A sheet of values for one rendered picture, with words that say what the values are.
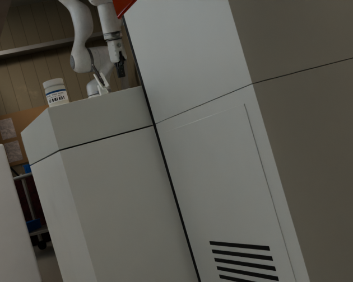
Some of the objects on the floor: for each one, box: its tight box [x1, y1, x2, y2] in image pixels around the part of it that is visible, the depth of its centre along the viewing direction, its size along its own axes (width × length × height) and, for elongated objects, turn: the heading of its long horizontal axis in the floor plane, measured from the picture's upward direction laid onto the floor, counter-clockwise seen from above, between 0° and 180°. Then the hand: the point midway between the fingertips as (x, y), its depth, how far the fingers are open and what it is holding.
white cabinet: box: [30, 126, 198, 282], centre depth 241 cm, size 64×96×82 cm, turn 25°
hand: (120, 73), depth 266 cm, fingers closed
